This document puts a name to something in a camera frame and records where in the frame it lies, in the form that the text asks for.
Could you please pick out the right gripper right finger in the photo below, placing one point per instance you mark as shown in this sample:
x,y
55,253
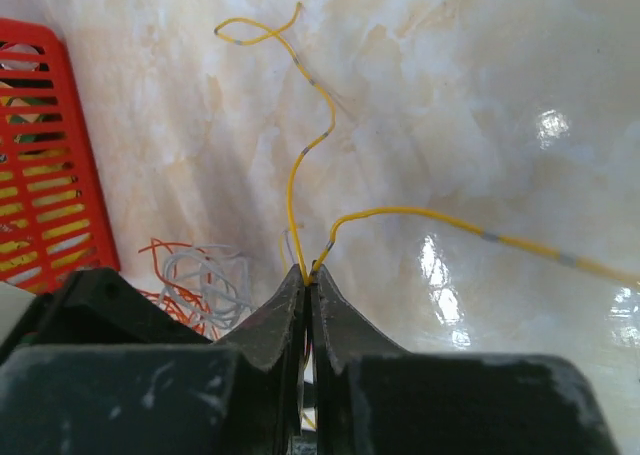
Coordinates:
x,y
375,397

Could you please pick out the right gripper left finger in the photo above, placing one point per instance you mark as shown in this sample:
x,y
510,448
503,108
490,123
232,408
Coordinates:
x,y
238,395

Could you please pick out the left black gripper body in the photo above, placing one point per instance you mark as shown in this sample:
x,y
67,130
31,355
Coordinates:
x,y
95,306

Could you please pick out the red plastic shopping basket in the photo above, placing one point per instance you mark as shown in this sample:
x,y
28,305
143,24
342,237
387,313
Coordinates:
x,y
53,214

